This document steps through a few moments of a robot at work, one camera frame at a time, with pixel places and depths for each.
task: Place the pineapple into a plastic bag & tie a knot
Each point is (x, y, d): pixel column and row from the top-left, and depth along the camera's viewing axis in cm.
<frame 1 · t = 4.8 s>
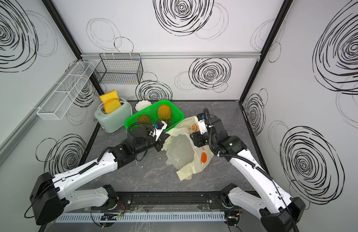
left hand: (169, 134, 73), fingers closed
right hand: (195, 134, 72), fingers open
yellow printed plastic bag: (183, 154, 90), point 2 cm above the table
green-brown pineapple: (144, 121, 98), point 10 cm above the table
yellow-orange pineapple: (164, 113, 104), point 9 cm above the table
green plastic basket: (177, 113, 107), point 6 cm above the table
mint green toaster: (113, 121, 93), point 13 cm above the table
rear toast slice: (110, 96, 97), point 21 cm above the table
front toast slice: (111, 105, 91), point 22 cm above the table
white scalloped dish: (141, 105, 118), point 2 cm above the table

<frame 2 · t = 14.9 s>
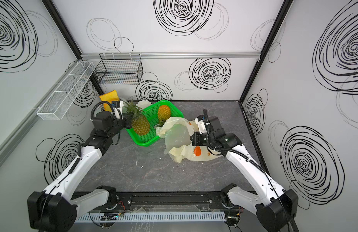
left hand: (131, 112, 77), fingers closed
right hand: (190, 138, 74), fingers closed
yellow printed plastic bag: (176, 133, 97), point 6 cm above the table
green-brown pineapple: (140, 123, 81), point 23 cm above the table
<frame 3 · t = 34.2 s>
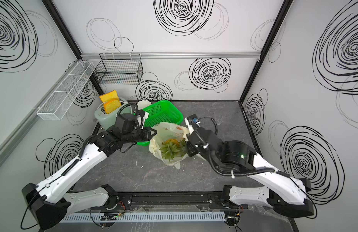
left hand: (156, 131, 71), fingers closed
right hand: (186, 136, 59), fingers closed
green-brown pineapple: (172, 148, 73), point 21 cm above the table
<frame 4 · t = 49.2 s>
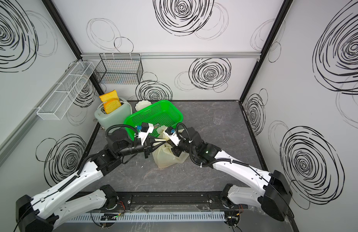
left hand: (163, 142, 64), fingers closed
right hand: (167, 140, 72), fingers closed
yellow printed plastic bag: (164, 155, 70), point 21 cm above the table
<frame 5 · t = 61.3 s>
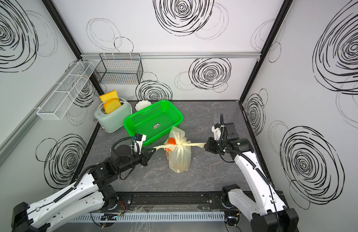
left hand: (154, 149, 72), fingers closed
right hand: (205, 146, 75), fingers closed
yellow printed plastic bag: (178, 150, 71), point 22 cm above the table
